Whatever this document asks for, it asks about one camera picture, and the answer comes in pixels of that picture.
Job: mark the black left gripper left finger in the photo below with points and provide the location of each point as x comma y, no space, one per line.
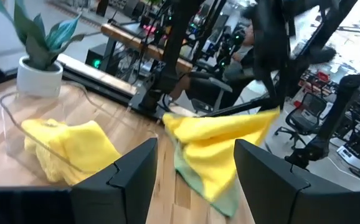
105,202

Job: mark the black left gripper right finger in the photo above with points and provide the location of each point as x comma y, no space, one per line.
292,202

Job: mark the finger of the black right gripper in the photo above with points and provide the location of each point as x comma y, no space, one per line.
271,98
281,98

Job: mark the green microfiber towel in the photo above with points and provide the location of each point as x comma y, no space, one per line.
226,202

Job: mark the clear plastic bin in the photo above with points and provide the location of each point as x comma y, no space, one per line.
12,140

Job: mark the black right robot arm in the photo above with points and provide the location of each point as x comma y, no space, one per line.
180,46

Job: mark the black mesh office chair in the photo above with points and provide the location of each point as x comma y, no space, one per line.
307,115

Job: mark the grey office chair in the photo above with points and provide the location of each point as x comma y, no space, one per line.
208,87

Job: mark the black background robot station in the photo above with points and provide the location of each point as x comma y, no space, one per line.
348,102

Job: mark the snake plant in white pot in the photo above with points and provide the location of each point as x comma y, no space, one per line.
38,77

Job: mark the black computer tower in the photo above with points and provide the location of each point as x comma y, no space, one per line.
96,57

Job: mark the wooden workbench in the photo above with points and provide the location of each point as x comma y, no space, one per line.
127,39

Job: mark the black frame post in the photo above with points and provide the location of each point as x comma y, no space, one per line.
212,25
332,25

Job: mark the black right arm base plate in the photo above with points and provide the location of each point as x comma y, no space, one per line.
142,99

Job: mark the black table edge rail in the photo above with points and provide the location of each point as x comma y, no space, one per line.
105,90

